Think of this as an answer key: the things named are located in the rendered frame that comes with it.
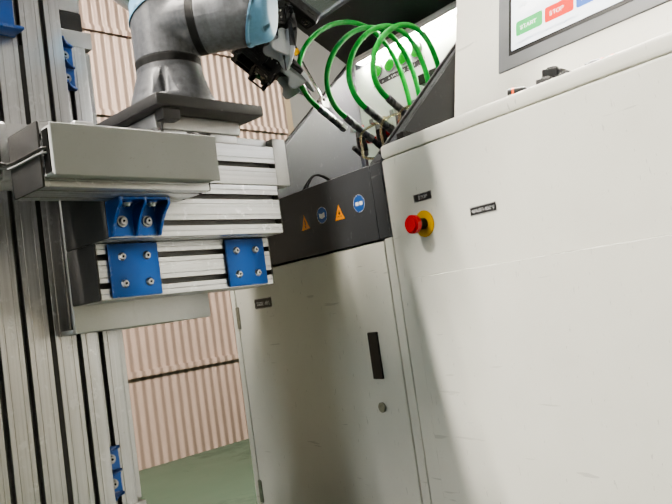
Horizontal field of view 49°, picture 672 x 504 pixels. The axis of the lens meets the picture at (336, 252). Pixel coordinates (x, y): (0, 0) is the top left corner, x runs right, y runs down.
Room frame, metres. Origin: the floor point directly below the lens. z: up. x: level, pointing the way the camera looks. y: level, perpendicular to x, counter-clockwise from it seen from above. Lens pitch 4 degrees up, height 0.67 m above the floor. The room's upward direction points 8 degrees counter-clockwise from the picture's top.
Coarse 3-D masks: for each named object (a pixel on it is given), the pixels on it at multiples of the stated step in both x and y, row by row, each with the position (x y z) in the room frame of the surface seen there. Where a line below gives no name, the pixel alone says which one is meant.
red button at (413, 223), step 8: (408, 216) 1.40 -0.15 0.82; (416, 216) 1.39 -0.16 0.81; (424, 216) 1.41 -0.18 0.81; (432, 216) 1.40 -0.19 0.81; (408, 224) 1.40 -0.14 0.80; (416, 224) 1.39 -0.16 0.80; (424, 224) 1.40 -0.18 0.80; (432, 224) 1.40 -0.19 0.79; (408, 232) 1.41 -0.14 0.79; (416, 232) 1.40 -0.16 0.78; (424, 232) 1.42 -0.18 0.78
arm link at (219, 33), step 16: (192, 0) 1.22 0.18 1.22; (208, 0) 1.21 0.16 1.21; (224, 0) 1.21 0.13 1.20; (240, 0) 1.21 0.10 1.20; (256, 0) 1.20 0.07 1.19; (272, 0) 1.25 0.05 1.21; (208, 16) 1.22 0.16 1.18; (224, 16) 1.21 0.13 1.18; (240, 16) 1.21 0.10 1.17; (256, 16) 1.21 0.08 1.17; (272, 16) 1.25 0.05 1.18; (208, 32) 1.23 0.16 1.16; (224, 32) 1.23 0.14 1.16; (240, 32) 1.23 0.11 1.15; (256, 32) 1.23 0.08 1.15; (272, 32) 1.26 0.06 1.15; (208, 48) 1.26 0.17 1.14; (224, 48) 1.27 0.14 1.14; (240, 48) 1.28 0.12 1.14
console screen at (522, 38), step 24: (504, 0) 1.55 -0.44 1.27; (528, 0) 1.50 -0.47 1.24; (552, 0) 1.45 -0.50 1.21; (576, 0) 1.40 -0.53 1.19; (600, 0) 1.35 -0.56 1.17; (624, 0) 1.31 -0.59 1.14; (648, 0) 1.27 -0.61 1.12; (504, 24) 1.55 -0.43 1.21; (528, 24) 1.49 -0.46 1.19; (552, 24) 1.44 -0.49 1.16; (576, 24) 1.39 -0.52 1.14; (600, 24) 1.35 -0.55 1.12; (504, 48) 1.54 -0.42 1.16; (528, 48) 1.48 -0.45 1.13; (552, 48) 1.43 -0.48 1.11
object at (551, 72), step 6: (612, 54) 1.19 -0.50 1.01; (594, 60) 1.23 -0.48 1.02; (552, 66) 1.28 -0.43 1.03; (546, 72) 1.28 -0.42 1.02; (552, 72) 1.28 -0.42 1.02; (558, 72) 1.27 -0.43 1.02; (564, 72) 1.24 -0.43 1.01; (546, 78) 1.28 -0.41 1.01; (510, 90) 1.32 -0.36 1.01; (516, 90) 1.32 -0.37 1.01
